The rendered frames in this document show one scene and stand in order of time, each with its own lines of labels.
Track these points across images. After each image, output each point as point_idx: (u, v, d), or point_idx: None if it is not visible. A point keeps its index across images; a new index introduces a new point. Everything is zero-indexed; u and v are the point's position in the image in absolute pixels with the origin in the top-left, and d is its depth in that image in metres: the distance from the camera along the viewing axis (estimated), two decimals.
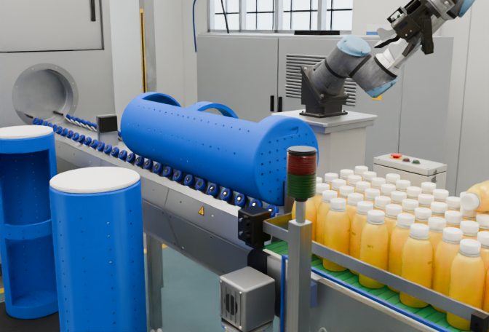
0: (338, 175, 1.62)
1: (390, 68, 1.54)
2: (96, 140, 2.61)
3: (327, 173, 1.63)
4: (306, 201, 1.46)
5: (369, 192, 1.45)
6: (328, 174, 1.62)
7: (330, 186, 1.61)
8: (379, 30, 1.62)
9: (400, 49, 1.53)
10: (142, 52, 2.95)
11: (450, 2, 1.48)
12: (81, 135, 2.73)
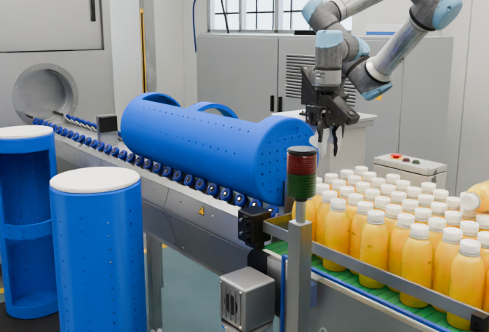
0: (338, 175, 1.62)
1: (321, 157, 1.59)
2: (96, 140, 2.61)
3: (327, 173, 1.63)
4: (306, 201, 1.46)
5: (369, 192, 1.45)
6: (328, 174, 1.62)
7: (330, 186, 1.61)
8: None
9: (319, 137, 1.59)
10: (142, 52, 2.95)
11: (321, 73, 1.54)
12: (81, 135, 2.73)
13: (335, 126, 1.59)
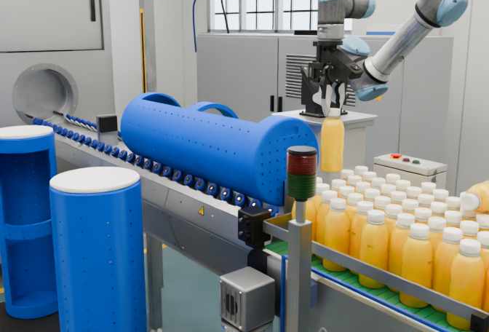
0: (340, 109, 1.58)
1: (326, 114, 1.57)
2: (96, 140, 2.61)
3: (330, 108, 1.59)
4: (306, 201, 1.46)
5: (369, 192, 1.45)
6: (330, 108, 1.58)
7: (332, 120, 1.57)
8: None
9: (321, 94, 1.56)
10: (142, 52, 2.95)
11: (323, 27, 1.52)
12: (81, 135, 2.73)
13: (338, 82, 1.57)
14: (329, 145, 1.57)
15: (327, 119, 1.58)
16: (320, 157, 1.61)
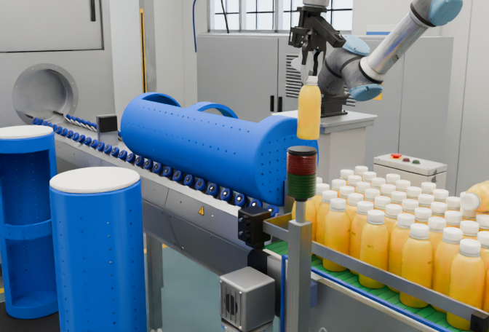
0: (317, 76, 1.58)
1: (304, 81, 1.57)
2: (96, 140, 2.61)
3: None
4: (306, 201, 1.46)
5: (369, 192, 1.45)
6: None
7: (310, 87, 1.57)
8: None
9: (302, 60, 1.56)
10: (142, 52, 2.95)
11: None
12: (81, 135, 2.73)
13: (319, 50, 1.57)
14: (307, 113, 1.57)
15: (305, 87, 1.57)
16: (297, 125, 1.60)
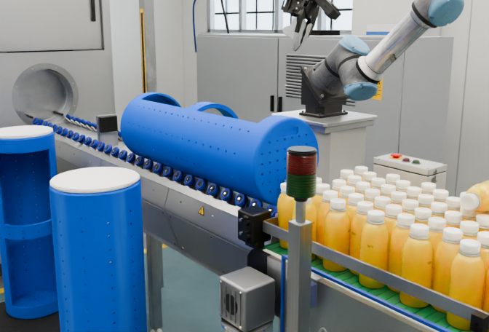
0: (281, 185, 1.51)
1: (295, 49, 1.55)
2: (96, 140, 2.61)
3: None
4: (311, 203, 1.44)
5: (369, 192, 1.45)
6: None
7: None
8: None
9: (295, 27, 1.54)
10: (142, 52, 2.95)
11: None
12: (81, 135, 2.73)
13: (310, 20, 1.55)
14: None
15: None
16: None
